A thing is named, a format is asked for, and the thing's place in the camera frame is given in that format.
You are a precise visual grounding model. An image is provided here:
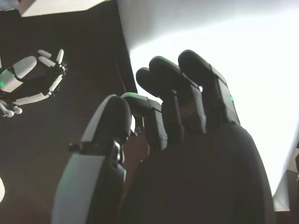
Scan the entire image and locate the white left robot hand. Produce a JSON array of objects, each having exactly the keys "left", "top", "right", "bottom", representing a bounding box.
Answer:
[{"left": 50, "top": 49, "right": 278, "bottom": 224}]

